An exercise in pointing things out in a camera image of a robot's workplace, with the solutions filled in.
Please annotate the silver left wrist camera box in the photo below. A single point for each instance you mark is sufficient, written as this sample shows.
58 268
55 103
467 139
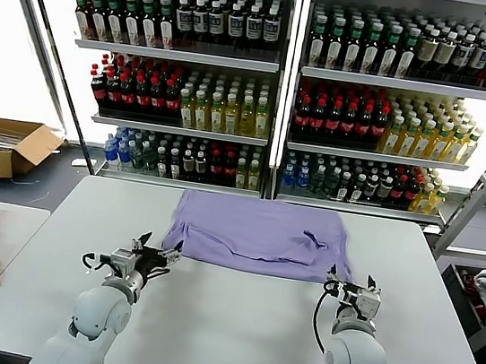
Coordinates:
122 260

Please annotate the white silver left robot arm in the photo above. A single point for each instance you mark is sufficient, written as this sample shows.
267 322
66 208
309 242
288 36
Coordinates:
94 306

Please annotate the grey slanted frame beam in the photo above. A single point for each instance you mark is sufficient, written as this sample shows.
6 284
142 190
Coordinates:
32 16

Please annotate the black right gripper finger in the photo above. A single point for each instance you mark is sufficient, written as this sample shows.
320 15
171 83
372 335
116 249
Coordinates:
372 287
331 285

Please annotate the white paper slip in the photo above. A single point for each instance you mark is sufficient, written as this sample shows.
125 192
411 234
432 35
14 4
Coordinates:
77 163

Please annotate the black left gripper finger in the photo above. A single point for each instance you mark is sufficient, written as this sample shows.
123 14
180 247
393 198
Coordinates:
140 243
173 253

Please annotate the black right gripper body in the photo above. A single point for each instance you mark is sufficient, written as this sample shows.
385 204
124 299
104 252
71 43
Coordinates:
348 294

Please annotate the grey metal frame rack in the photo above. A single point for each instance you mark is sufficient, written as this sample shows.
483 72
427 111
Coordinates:
462 217

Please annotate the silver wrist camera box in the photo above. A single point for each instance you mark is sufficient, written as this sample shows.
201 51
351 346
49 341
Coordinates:
122 260
367 303

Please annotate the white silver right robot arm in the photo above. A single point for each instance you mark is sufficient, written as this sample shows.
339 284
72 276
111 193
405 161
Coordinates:
354 356

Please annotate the dark green drink bottle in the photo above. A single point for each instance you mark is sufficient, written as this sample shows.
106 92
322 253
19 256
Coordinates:
330 185
149 160
317 183
137 158

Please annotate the black laundry bin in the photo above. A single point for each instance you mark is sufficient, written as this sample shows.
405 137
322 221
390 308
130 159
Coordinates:
457 302

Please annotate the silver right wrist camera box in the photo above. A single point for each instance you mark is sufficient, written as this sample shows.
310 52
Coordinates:
367 303

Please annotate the cola bottle red cap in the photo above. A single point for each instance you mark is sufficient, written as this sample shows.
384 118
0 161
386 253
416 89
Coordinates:
143 97
229 166
127 95
397 190
348 124
333 122
158 100
379 128
302 118
98 91
364 126
317 120
172 102
412 190
112 93
215 164

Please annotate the yellow juice bottle white cap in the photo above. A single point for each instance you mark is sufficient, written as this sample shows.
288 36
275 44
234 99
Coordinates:
231 117
422 202
392 137
424 141
185 110
246 119
216 115
439 144
241 176
253 178
261 121
408 139
455 146
437 202
469 148
200 112

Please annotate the small dark bottle white cap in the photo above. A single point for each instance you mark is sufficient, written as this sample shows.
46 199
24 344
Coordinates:
356 191
162 164
174 165
384 190
343 189
188 163
200 164
371 188

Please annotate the dark drink bottle beige label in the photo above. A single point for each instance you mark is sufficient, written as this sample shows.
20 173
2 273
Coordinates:
428 52
445 54

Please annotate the grey metal drinks shelf unit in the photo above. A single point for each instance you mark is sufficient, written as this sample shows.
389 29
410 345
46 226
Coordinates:
397 83
174 55

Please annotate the red crumpled garment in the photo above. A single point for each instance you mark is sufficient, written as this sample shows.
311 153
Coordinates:
469 282

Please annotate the purple printed t-shirt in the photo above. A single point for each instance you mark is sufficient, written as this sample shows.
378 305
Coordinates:
254 233

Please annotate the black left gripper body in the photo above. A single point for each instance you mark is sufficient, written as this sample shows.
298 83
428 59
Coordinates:
148 261

